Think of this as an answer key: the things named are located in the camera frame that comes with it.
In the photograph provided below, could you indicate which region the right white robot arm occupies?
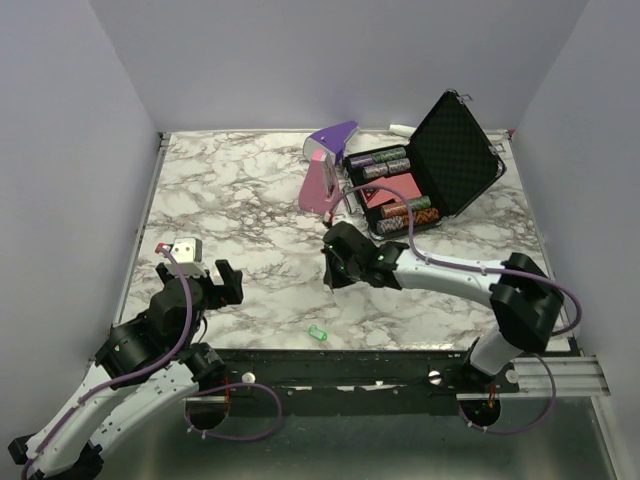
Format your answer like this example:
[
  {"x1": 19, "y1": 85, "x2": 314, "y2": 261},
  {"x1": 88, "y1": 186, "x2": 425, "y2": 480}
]
[{"x1": 322, "y1": 222, "x2": 564, "y2": 392}]

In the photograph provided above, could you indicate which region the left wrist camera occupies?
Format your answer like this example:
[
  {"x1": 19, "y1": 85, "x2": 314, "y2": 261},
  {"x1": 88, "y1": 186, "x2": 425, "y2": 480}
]
[{"x1": 156, "y1": 237, "x2": 207, "y2": 278}]

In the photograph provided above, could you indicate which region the black poker chip case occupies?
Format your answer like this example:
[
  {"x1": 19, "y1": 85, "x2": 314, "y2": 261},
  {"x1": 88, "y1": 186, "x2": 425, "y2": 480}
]
[{"x1": 342, "y1": 89, "x2": 506, "y2": 239}]

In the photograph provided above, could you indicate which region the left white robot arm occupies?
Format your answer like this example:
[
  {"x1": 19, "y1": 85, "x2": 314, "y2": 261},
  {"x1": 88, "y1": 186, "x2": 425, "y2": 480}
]
[{"x1": 8, "y1": 260, "x2": 244, "y2": 479}]

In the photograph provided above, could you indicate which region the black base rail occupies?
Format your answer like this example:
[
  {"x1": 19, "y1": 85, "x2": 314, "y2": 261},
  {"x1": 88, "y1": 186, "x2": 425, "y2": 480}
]
[{"x1": 218, "y1": 349, "x2": 519, "y2": 417}]

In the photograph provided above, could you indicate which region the green key tag with keyring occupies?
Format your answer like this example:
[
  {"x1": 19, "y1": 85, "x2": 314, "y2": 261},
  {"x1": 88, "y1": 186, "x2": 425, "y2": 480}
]
[{"x1": 307, "y1": 325, "x2": 328, "y2": 342}]

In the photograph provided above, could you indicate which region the white tube behind case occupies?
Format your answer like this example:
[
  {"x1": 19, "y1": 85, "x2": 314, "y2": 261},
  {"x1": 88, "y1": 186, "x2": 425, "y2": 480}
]
[{"x1": 389, "y1": 124, "x2": 415, "y2": 137}]

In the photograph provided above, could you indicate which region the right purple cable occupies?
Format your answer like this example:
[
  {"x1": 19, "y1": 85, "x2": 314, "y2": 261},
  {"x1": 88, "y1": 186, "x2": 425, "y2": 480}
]
[{"x1": 324, "y1": 182, "x2": 584, "y2": 336}]

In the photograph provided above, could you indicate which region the pink and purple device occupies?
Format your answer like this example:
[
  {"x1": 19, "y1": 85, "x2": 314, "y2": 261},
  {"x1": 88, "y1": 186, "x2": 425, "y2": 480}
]
[{"x1": 298, "y1": 121, "x2": 358, "y2": 216}]

